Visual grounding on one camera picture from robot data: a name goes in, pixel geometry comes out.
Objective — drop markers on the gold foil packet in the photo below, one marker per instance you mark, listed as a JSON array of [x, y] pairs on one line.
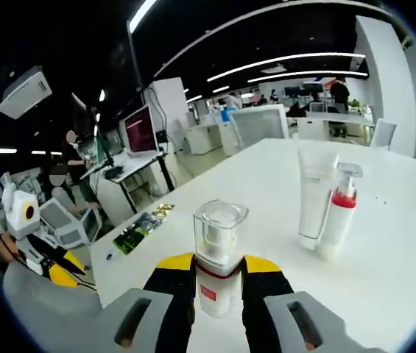
[[163, 210]]

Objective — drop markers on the white skincare bottle red label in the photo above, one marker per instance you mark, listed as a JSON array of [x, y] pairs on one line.
[[215, 290]]

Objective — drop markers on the grey mesh chair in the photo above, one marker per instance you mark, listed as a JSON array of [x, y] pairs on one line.
[[45, 312]]

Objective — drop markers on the white ceiling air conditioner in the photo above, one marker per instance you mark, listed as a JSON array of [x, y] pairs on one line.
[[25, 92]]

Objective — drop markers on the white plastic chair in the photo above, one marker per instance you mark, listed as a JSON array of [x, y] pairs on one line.
[[383, 134]]

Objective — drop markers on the white skincare tube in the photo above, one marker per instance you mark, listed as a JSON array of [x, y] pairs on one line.
[[316, 198]]

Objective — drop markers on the white desk partition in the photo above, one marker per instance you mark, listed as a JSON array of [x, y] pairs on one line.
[[259, 125]]

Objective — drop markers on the white skincare bottle red collar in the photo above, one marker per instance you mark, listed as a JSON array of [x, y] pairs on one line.
[[338, 220]]

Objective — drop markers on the white standing desk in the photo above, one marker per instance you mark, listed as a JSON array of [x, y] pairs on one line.
[[137, 162]]

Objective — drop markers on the small black item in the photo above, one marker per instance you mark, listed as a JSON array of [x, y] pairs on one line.
[[110, 254]]

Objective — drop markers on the white mesh office chair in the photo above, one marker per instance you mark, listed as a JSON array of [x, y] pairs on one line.
[[90, 226], [60, 222]]

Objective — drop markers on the black keyboard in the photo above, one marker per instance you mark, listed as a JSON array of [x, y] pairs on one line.
[[113, 173]]

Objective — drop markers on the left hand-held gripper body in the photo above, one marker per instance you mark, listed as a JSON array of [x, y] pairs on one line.
[[20, 217]]

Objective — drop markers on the blue water dispenser bottle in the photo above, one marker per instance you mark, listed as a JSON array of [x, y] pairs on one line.
[[226, 115]]

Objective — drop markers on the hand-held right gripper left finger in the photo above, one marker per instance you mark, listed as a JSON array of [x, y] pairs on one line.
[[171, 301]]

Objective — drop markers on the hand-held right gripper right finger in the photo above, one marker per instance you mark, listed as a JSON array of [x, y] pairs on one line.
[[263, 301]]

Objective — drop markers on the maroon screen computer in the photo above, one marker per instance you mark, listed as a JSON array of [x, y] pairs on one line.
[[139, 128]]

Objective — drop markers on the green printed packet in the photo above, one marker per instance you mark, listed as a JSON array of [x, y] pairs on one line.
[[134, 237]]

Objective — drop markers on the black stand pole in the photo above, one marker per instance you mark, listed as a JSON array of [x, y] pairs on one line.
[[105, 150]]

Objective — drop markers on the person's left hand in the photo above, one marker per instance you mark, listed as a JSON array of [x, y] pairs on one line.
[[0, 248]]

